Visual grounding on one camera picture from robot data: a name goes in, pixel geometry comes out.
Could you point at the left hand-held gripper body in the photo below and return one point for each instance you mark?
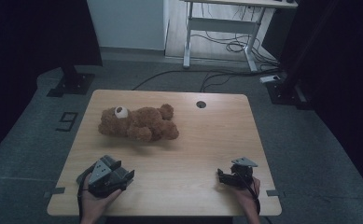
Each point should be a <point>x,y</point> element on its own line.
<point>100,174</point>

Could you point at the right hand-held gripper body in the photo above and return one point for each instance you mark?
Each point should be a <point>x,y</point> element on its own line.
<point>242,174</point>

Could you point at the brown teddy bear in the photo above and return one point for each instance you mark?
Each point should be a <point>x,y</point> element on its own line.
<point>145,123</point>

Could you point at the person's right hand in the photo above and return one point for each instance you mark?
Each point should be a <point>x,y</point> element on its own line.
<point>247,196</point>

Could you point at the person's left hand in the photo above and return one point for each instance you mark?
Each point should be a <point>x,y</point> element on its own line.
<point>96,202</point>

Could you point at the grey tape strip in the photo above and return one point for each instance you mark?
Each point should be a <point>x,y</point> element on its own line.
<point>56,191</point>
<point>274,193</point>

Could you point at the white power strip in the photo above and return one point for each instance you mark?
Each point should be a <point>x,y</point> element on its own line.
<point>270,79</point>

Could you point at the black stand base plate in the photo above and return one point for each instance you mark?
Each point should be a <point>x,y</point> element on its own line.
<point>286,91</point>
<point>73,82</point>

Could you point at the white metal-frame desk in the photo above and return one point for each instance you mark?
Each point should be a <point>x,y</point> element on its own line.
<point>219,25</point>

